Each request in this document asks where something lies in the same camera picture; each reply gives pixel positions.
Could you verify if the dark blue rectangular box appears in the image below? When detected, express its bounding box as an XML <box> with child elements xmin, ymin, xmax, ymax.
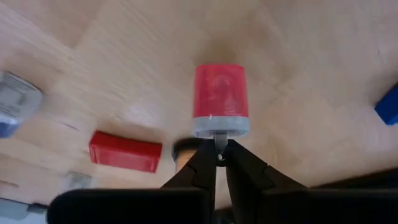
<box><xmin>374</xmin><ymin>82</ymin><xmax>398</xmax><ymax>126</ymax></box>

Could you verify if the blue wall charger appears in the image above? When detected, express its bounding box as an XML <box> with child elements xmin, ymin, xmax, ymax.
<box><xmin>0</xmin><ymin>197</ymin><xmax>50</xmax><ymax>222</ymax></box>

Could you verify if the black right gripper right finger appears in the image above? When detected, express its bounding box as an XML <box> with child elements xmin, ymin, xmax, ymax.
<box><xmin>226</xmin><ymin>139</ymin><xmax>398</xmax><ymax>224</ymax></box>

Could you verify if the orange sand hourglass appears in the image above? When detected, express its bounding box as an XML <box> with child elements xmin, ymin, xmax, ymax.
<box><xmin>171</xmin><ymin>138</ymin><xmax>205</xmax><ymax>174</ymax></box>

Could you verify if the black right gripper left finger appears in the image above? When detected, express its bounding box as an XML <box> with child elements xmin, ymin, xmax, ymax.
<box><xmin>46</xmin><ymin>139</ymin><xmax>218</xmax><ymax>224</ymax></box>

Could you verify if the purple wall charger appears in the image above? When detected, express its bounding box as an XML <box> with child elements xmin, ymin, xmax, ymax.
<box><xmin>0</xmin><ymin>70</ymin><xmax>44</xmax><ymax>139</ymax></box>

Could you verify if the red rectangular box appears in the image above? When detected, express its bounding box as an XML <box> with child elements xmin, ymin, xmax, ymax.
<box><xmin>88</xmin><ymin>129</ymin><xmax>164</xmax><ymax>174</ymax></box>

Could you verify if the pink wall charger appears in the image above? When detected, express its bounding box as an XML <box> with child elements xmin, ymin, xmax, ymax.
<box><xmin>191</xmin><ymin>63</ymin><xmax>251</xmax><ymax>162</ymax></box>

